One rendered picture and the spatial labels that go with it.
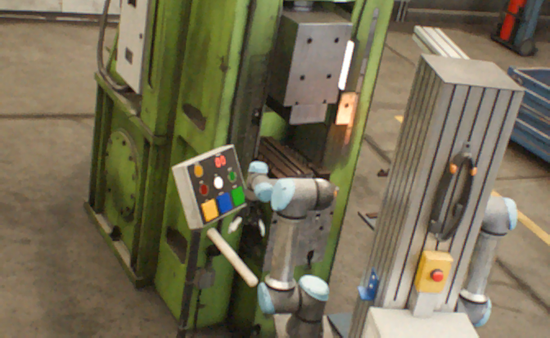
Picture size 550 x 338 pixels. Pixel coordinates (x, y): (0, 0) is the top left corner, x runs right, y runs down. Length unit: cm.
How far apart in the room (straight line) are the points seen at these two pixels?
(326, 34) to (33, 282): 216
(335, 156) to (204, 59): 88
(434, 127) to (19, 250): 311
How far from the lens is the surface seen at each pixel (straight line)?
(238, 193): 363
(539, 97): 744
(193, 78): 406
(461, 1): 1170
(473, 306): 323
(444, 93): 238
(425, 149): 244
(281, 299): 300
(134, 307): 454
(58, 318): 444
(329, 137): 416
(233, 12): 360
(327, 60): 377
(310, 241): 417
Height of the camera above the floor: 274
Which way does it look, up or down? 25 degrees down
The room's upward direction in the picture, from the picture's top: 11 degrees clockwise
